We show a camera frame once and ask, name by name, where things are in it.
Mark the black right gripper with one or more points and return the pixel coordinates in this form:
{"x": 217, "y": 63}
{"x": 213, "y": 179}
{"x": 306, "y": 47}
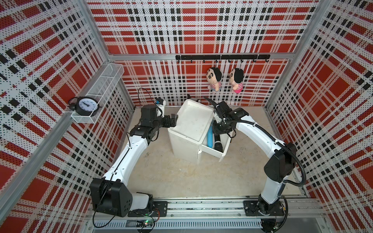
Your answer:
{"x": 216, "y": 131}

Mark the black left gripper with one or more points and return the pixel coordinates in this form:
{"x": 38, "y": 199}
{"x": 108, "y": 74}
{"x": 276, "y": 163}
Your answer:
{"x": 173, "y": 121}

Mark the white top drawer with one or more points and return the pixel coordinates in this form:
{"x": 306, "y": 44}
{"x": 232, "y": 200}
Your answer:
{"x": 225, "y": 140}

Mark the white three-drawer cabinet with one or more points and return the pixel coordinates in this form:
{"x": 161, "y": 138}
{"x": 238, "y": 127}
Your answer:
{"x": 192, "y": 125}

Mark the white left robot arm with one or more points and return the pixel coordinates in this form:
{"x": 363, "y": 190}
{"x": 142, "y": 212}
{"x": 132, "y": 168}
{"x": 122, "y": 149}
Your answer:
{"x": 110, "y": 194}

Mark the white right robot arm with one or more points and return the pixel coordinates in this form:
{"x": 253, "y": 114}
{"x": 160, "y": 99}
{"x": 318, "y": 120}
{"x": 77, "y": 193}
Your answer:
{"x": 283, "y": 166}

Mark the grey plush toy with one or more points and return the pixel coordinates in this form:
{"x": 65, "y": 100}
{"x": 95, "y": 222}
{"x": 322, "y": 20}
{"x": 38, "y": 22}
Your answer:
{"x": 189, "y": 97}

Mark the boy doll pink shirt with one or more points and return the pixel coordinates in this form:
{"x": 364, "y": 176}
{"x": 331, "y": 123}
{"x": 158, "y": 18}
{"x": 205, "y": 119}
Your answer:
{"x": 236, "y": 80}

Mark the boy doll striped shirt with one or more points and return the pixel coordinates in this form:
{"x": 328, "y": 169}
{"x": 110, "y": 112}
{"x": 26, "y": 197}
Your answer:
{"x": 214, "y": 77}

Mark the black clock in basket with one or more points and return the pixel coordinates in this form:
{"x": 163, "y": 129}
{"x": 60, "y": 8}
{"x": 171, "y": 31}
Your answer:
{"x": 84, "y": 106}

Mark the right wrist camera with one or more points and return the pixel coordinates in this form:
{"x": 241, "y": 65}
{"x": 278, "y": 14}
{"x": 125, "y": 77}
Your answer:
{"x": 222, "y": 109}

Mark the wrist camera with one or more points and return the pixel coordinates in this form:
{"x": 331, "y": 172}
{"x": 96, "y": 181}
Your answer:
{"x": 222, "y": 109}
{"x": 160, "y": 106}

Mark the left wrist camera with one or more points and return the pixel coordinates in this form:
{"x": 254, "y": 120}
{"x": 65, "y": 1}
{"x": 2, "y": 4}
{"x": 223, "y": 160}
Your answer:
{"x": 160, "y": 106}

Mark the black hook rail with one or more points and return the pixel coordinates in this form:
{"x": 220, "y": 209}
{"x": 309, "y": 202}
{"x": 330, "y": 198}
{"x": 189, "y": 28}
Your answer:
{"x": 253, "y": 57}

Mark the white wire basket shelf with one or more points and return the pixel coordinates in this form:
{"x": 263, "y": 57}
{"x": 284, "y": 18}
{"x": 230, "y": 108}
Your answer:
{"x": 101, "y": 90}

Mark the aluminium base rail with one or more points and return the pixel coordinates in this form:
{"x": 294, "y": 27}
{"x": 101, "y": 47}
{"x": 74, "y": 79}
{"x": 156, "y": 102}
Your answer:
{"x": 296, "y": 214}

